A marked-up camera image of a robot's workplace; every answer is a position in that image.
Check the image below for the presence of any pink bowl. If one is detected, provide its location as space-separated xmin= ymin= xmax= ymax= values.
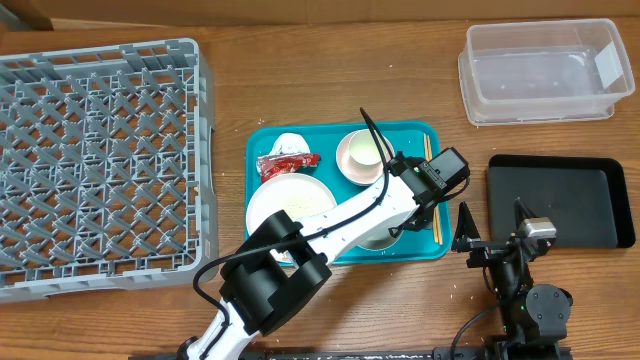
xmin=336 ymin=131 xmax=383 ymax=186

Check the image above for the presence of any clear plastic bin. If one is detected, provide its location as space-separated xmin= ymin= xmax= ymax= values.
xmin=458 ymin=18 xmax=636 ymax=126

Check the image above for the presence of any left wooden chopstick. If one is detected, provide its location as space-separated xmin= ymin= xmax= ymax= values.
xmin=422 ymin=133 xmax=441 ymax=245

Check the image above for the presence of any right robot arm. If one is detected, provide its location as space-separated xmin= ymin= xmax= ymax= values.
xmin=448 ymin=199 xmax=573 ymax=359

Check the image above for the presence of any red snack wrapper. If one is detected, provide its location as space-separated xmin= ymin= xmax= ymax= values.
xmin=256 ymin=153 xmax=321 ymax=183

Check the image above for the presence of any grey bowl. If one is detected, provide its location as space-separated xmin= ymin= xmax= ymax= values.
xmin=358 ymin=229 xmax=403 ymax=251

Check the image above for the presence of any large white plate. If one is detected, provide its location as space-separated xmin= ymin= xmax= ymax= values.
xmin=245 ymin=173 xmax=337 ymax=235

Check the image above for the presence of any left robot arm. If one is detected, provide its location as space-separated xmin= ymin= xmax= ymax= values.
xmin=177 ymin=147 xmax=470 ymax=359

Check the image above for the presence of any grey dishwasher rack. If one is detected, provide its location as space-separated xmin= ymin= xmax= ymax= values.
xmin=1 ymin=38 xmax=218 ymax=303

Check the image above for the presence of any crumpled white tissue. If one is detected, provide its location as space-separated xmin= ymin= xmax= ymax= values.
xmin=270 ymin=133 xmax=310 ymax=155

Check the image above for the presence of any wooden chopstick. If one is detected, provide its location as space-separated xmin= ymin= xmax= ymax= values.
xmin=426 ymin=134 xmax=445 ymax=247
xmin=422 ymin=133 xmax=441 ymax=245

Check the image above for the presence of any white cup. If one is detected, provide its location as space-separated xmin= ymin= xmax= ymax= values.
xmin=348 ymin=130 xmax=389 ymax=167

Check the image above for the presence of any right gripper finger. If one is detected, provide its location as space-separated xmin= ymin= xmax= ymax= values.
xmin=514 ymin=197 xmax=536 ymax=234
xmin=451 ymin=202 xmax=481 ymax=252

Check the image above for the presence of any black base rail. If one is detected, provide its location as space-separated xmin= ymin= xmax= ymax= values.
xmin=238 ymin=347 xmax=573 ymax=360

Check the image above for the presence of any black tray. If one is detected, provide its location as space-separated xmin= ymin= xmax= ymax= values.
xmin=486 ymin=154 xmax=636 ymax=248

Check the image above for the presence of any right wooden chopstick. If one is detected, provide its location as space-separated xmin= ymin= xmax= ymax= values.
xmin=426 ymin=134 xmax=445 ymax=247

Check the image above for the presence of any teal serving tray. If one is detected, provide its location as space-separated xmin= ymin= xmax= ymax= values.
xmin=245 ymin=121 xmax=452 ymax=265

